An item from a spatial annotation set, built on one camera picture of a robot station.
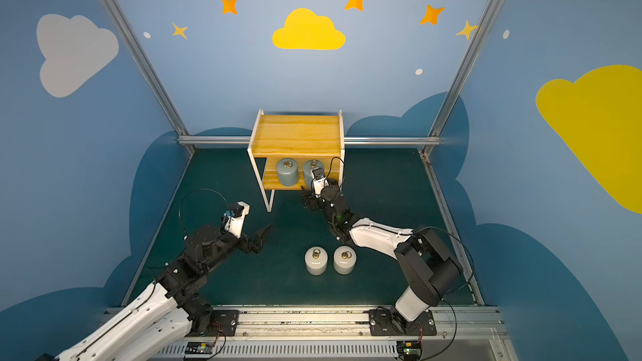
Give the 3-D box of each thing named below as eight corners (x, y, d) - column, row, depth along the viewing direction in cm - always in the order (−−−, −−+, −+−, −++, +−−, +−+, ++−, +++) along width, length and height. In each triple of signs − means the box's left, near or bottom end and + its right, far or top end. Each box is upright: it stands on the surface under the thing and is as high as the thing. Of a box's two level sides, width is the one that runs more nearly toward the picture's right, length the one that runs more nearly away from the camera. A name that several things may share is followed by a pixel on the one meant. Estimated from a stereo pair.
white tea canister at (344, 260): (334, 274, 85) (335, 266, 79) (333, 254, 90) (334, 245, 84) (354, 274, 85) (357, 266, 79) (353, 254, 90) (355, 245, 84)
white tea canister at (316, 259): (305, 276, 85) (303, 268, 79) (306, 254, 89) (305, 246, 83) (327, 276, 85) (328, 268, 79) (327, 254, 89) (328, 246, 83)
